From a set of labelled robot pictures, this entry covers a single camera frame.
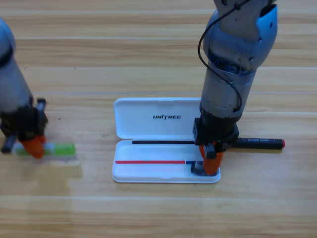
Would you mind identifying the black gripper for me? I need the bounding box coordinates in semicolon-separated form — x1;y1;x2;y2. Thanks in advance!
193;115;240;176
0;98;49;159

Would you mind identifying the black marker with red cap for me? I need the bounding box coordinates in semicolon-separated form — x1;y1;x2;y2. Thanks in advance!
236;138;285;149

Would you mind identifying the white Unitree pencil case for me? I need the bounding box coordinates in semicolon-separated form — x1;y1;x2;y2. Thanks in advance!
111;97;221;184

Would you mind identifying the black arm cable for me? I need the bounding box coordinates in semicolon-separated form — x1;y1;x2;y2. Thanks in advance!
198;0;251;111

